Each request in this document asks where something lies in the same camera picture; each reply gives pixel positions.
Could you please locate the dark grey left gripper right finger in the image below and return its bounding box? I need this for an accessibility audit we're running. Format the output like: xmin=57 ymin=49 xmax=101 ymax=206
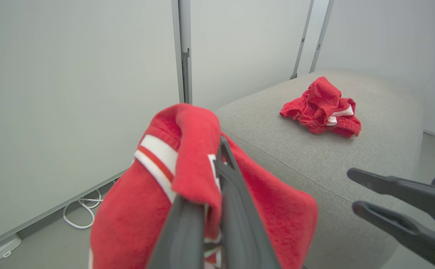
xmin=215 ymin=136 xmax=281 ymax=269

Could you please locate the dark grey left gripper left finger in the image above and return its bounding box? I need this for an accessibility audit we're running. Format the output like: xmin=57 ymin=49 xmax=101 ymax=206
xmin=147 ymin=195 xmax=205 ymax=269

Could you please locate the red garment with white stripes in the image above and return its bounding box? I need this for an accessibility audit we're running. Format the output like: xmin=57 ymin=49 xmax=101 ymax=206
xmin=89 ymin=103 xmax=319 ymax=269

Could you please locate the red garment with white band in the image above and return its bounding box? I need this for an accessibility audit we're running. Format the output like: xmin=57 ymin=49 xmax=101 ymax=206
xmin=280 ymin=76 xmax=362 ymax=139

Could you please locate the grey upholstered couch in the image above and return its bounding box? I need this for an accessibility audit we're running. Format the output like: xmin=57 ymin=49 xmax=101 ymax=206
xmin=214 ymin=68 xmax=423 ymax=269

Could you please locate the white power adapter box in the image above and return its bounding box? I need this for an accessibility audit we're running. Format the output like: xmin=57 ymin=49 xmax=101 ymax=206
xmin=0 ymin=234 xmax=22 ymax=266

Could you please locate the white coiled cable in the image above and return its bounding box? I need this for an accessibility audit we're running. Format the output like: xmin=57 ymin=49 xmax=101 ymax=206
xmin=63 ymin=181 xmax=117 ymax=229

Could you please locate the grey metal partition post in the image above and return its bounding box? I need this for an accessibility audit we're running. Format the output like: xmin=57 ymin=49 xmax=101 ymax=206
xmin=290 ymin=0 xmax=314 ymax=80
xmin=309 ymin=0 xmax=334 ymax=73
xmin=171 ymin=0 xmax=192 ymax=105

